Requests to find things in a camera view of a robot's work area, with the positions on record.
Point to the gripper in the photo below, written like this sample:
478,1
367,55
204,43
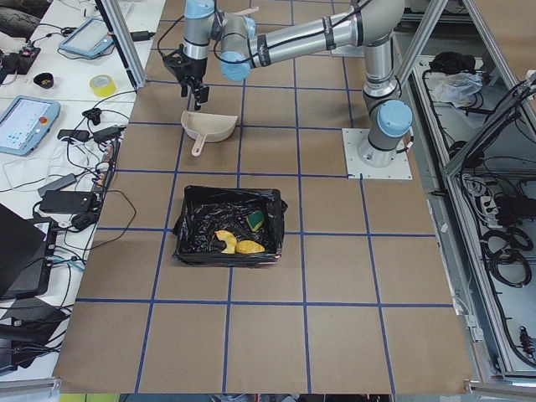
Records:
196,69

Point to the beige plastic dustpan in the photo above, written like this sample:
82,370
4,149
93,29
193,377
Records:
205,127

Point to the yellow green sponge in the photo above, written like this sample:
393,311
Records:
255,220

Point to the braided croissant bread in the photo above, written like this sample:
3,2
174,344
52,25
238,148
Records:
229,239

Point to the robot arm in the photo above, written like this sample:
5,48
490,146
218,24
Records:
290,117

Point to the black-lined trash bin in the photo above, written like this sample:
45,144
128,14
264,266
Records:
206,210

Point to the yellow tape roll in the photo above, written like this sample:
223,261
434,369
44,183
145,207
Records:
102,86

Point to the blue teach pendant far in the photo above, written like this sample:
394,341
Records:
90,40

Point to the blue teach pendant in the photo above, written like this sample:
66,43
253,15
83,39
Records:
90,40
25,123

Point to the small black bowl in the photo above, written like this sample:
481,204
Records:
44,80

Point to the blue teach pendant near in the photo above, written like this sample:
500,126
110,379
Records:
25,123

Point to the black computer mouse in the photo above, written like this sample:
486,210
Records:
83,221

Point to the black power adapter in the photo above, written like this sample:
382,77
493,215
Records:
67,202

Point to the crumpled white cloth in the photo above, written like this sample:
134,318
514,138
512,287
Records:
459,89

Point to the aluminium frame post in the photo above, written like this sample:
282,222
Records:
117,28

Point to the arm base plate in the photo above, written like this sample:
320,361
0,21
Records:
348,51
365,162

